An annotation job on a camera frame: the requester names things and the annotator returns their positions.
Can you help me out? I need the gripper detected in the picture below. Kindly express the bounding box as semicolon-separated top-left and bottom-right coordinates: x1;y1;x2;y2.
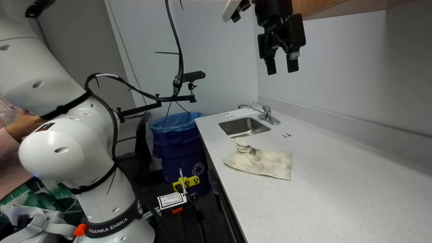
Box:
254;0;307;76

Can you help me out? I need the beige stained towel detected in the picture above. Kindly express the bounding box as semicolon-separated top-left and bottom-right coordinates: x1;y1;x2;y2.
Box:
222;136;293;181

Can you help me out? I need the steel tap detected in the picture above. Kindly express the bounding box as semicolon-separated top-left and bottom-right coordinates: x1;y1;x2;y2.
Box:
238;102;281;126

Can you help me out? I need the steel sink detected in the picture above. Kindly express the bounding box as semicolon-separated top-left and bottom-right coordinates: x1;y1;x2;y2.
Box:
218;117;272;139

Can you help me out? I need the blue recycling bin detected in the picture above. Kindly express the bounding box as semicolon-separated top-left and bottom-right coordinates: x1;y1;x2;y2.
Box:
149;112;212;200

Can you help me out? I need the yellow power socket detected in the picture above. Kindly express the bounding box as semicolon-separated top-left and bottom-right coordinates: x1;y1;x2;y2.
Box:
172;175;200;193

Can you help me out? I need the white paper tag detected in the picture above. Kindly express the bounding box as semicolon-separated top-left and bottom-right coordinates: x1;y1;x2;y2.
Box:
157;192;188;211

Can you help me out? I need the camera on mount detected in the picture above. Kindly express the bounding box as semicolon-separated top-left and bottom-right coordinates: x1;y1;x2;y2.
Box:
116;71;206;124

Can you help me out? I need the black cable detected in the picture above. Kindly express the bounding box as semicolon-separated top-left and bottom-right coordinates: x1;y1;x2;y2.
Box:
155;0;185;97

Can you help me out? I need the grey strap bag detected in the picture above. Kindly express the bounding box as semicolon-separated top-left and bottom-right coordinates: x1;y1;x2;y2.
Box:
0;205;77;243

